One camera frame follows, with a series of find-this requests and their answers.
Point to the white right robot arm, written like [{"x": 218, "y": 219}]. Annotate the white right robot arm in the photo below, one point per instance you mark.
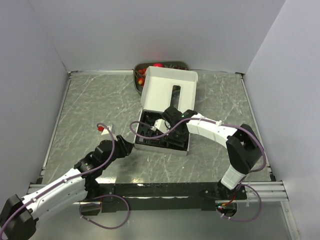
[{"x": 242, "y": 145}]

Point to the red yellow cherry bunch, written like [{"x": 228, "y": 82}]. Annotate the red yellow cherry bunch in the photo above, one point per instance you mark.
[{"x": 141, "y": 76}]

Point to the grey fruit tray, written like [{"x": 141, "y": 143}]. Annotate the grey fruit tray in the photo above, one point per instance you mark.
[{"x": 179, "y": 65}]

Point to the white hair clipper box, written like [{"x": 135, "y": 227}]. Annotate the white hair clipper box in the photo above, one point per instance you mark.
[{"x": 164, "y": 87}]

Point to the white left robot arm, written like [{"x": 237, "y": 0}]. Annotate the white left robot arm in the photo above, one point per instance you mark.
[{"x": 20, "y": 215}]

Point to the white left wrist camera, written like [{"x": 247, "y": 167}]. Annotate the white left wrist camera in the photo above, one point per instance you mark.
[{"x": 105, "y": 130}]

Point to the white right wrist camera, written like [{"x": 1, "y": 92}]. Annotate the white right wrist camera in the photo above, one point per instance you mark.
[{"x": 160, "y": 125}]

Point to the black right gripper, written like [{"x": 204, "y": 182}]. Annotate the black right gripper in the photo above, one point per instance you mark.
[{"x": 179, "y": 142}]

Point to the red apple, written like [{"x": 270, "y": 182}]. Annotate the red apple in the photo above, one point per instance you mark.
[{"x": 160, "y": 65}]

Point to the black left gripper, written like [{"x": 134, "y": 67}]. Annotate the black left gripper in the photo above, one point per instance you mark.
[{"x": 125, "y": 147}]

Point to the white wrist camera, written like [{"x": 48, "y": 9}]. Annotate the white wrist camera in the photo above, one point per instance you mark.
[
  {"x": 105, "y": 130},
  {"x": 160, "y": 125}
]

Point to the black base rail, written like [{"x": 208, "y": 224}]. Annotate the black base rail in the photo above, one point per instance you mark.
[{"x": 162, "y": 196}]

